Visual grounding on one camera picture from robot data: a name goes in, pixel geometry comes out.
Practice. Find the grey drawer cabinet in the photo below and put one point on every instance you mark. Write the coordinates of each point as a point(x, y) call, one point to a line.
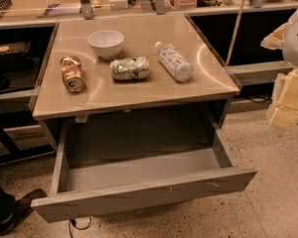
point(147, 84)

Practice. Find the wooden stick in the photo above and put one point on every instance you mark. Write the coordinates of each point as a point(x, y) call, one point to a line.
point(234, 33)

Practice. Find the dark trouser leg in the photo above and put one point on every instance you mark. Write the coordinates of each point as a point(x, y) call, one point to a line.
point(7, 207)

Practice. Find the white bowl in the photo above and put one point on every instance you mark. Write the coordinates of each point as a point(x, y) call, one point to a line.
point(107, 44)

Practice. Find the clear plastic water bottle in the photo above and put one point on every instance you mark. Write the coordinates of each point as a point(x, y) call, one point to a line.
point(176, 64)

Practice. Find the purple white paper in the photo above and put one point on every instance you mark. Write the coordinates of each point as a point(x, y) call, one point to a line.
point(54, 10)

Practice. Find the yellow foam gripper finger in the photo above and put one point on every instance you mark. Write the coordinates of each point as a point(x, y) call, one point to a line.
point(283, 111)

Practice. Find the brown shoe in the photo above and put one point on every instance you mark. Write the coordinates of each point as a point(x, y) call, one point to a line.
point(21, 209)

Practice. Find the grey top drawer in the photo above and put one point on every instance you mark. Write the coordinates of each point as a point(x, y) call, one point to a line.
point(124, 161)

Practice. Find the crushed green white can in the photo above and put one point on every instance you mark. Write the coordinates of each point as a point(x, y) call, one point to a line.
point(130, 69)

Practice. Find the crushed gold can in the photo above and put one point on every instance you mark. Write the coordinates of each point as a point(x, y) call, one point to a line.
point(72, 73)

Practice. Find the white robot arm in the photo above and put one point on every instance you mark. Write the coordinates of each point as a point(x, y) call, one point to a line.
point(283, 111)

